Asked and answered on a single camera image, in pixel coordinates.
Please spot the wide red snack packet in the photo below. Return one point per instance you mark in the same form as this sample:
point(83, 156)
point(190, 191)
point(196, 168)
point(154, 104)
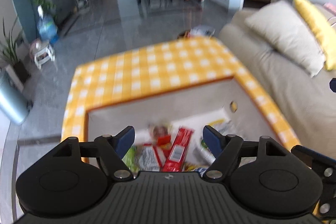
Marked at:
point(152, 154)

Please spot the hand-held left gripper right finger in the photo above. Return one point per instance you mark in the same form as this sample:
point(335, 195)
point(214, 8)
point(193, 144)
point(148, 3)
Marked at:
point(212, 138)

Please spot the white pillow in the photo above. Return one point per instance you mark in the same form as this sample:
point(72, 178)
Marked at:
point(286, 35)

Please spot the beige sofa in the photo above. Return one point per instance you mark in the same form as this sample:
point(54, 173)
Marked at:
point(294, 103)

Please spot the silver trash can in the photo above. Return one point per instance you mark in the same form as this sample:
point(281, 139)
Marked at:
point(11, 100)

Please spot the long leaf potted plant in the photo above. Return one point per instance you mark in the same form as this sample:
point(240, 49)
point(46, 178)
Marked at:
point(10, 53)

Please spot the long red bar packet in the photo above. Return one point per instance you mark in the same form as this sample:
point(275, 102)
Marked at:
point(178, 150)

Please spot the bun packet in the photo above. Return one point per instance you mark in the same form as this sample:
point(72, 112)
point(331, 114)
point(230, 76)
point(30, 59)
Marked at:
point(206, 153)

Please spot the blue water jug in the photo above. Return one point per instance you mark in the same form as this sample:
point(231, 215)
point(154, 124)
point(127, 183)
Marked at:
point(47, 26)

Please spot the yellow checkered tablecloth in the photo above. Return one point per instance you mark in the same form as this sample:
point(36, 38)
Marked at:
point(162, 66)

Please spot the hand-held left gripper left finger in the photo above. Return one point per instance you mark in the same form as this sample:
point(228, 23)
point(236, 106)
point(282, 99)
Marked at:
point(124, 140)

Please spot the small white stool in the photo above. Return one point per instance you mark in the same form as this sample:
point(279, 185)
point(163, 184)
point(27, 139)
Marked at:
point(43, 54)

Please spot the green pea packet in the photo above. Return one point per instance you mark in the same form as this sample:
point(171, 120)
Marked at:
point(130, 158)

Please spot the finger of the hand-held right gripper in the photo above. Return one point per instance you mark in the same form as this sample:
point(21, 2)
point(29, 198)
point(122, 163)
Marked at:
point(333, 85)
point(325, 174)

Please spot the yellow pillow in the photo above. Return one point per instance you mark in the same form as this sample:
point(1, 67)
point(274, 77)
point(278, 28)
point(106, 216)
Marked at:
point(317, 24)

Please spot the orange cardboard box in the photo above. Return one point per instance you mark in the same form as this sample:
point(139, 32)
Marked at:
point(157, 111)

